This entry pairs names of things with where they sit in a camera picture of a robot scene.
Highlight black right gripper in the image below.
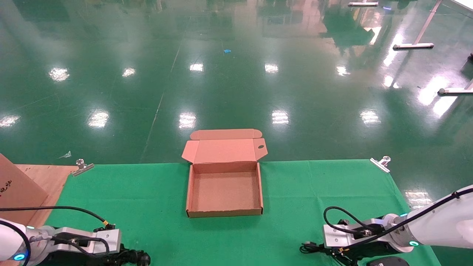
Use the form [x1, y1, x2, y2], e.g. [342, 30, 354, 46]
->
[321, 240, 403, 266]

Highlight open flat cardboard box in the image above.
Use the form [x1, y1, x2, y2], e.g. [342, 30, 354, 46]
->
[181, 128, 268, 218]

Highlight silver binder clip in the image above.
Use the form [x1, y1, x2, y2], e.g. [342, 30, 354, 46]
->
[71, 158, 95, 177]
[370, 156, 392, 174]

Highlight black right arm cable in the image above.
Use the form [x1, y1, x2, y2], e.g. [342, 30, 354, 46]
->
[323, 188, 473, 252]

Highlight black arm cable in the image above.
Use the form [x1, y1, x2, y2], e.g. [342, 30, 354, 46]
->
[0, 205, 116, 266]
[323, 188, 473, 252]

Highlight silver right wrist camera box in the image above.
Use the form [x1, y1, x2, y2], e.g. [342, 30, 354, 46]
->
[321, 218, 394, 249]

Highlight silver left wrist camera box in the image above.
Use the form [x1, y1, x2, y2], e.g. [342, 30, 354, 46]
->
[55, 227, 122, 256]

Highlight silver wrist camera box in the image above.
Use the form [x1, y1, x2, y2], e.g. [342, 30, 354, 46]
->
[321, 218, 394, 249]
[55, 227, 122, 256]

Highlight green table cloth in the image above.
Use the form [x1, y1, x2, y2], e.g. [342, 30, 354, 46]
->
[44, 159, 442, 266]

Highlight tall printed cardboard box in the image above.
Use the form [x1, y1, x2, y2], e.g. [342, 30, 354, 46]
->
[0, 153, 49, 226]

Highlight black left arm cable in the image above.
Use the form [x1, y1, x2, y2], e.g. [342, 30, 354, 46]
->
[0, 205, 116, 266]

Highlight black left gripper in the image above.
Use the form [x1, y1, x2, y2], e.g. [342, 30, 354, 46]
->
[41, 247, 147, 266]

